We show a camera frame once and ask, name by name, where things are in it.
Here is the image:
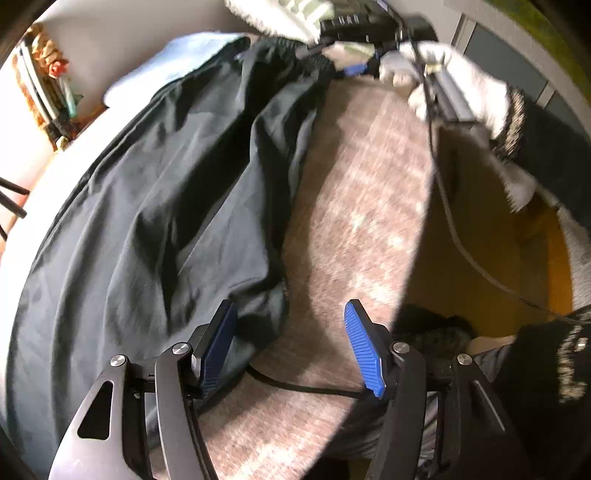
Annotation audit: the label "person's left forearm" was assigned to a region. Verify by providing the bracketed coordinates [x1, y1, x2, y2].
[496, 309, 591, 480]

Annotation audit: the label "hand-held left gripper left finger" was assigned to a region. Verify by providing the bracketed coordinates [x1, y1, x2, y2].
[48, 299, 239, 480]

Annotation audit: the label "dark fuzzy cloth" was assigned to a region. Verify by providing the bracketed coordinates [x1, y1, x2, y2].
[394, 304, 478, 363]

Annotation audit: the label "dark pants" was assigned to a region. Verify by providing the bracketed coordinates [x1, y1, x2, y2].
[4, 34, 338, 476]

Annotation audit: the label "green striped white pillow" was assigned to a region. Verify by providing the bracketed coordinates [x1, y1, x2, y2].
[224, 0, 338, 37]

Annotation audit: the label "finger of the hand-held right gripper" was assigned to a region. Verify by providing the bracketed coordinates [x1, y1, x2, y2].
[344, 61, 380, 78]

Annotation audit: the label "light blue folded cloth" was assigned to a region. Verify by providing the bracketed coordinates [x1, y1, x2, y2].
[102, 36, 241, 108]

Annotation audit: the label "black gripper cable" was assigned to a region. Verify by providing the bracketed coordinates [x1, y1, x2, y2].
[427, 113, 580, 321]

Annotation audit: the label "black tripod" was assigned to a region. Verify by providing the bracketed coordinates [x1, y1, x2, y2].
[0, 175, 31, 241]

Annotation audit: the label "thin black cable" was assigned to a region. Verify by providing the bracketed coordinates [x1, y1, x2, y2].
[247, 364, 370, 400]

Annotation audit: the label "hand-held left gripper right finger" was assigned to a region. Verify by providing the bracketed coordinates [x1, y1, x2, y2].
[344, 299, 532, 480]

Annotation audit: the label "person's right forearm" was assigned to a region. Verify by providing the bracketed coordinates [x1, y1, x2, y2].
[489, 90, 591, 222]

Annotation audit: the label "folded metal frame orange cloth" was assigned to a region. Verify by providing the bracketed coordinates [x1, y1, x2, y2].
[11, 23, 86, 153]

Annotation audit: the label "person's right hand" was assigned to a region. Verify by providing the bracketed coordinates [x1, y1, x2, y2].
[379, 41, 513, 139]

